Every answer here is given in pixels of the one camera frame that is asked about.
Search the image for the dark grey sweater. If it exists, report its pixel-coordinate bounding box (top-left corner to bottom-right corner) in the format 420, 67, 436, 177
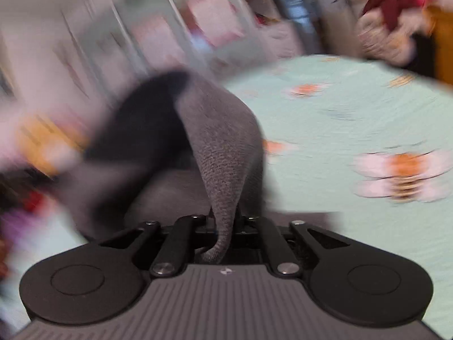
56, 70, 334, 264

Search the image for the teal quilted bee bedspread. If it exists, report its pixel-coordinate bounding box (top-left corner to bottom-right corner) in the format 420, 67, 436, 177
0, 54, 453, 340

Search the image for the yellow plush toy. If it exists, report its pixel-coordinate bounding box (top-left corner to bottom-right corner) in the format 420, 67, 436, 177
17, 115, 87, 176

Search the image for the white drawer cabinet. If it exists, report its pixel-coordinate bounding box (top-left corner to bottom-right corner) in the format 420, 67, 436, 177
258, 21, 305, 61

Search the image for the grey sliding door wardrobe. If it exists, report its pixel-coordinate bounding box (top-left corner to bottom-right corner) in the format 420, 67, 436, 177
63, 0, 267, 97

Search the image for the rolled floral quilt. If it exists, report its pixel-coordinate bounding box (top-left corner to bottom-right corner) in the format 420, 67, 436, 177
356, 8, 433, 67

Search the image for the dark red jacket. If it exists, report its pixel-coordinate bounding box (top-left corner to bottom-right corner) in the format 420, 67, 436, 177
362, 0, 418, 31

